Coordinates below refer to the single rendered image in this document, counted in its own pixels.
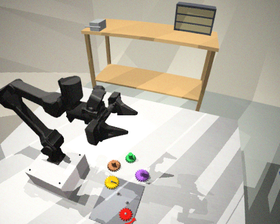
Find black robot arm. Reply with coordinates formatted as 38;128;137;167
0;76;107;165

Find orange gear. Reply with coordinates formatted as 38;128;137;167
108;159;121;172

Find green gear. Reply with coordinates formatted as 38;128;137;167
125;152;136;163

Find yellow gear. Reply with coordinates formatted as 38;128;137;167
105;176;119;189

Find purple gear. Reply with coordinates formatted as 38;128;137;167
135;169;150;181

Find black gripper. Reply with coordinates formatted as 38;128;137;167
80;91;138;146

